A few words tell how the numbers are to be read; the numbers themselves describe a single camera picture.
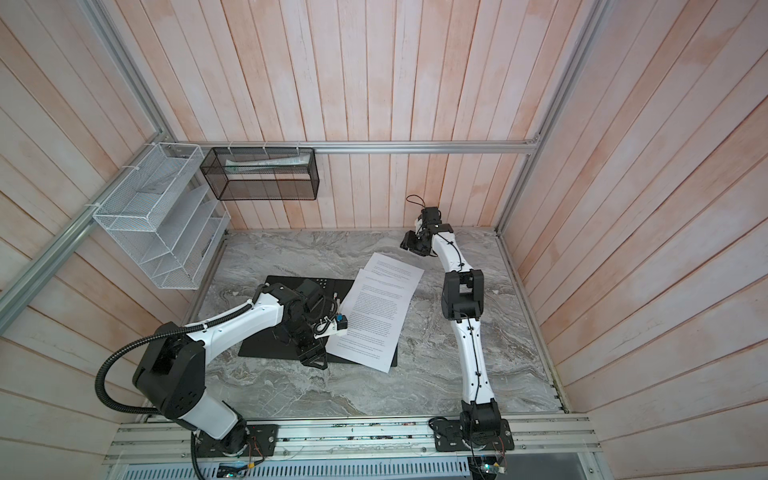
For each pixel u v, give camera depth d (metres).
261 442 0.73
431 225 0.89
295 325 0.70
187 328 0.48
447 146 1.88
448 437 0.73
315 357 0.72
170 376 0.44
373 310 0.98
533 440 0.75
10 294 0.51
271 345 0.59
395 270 1.07
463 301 0.72
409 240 1.02
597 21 0.69
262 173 1.04
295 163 0.90
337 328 0.75
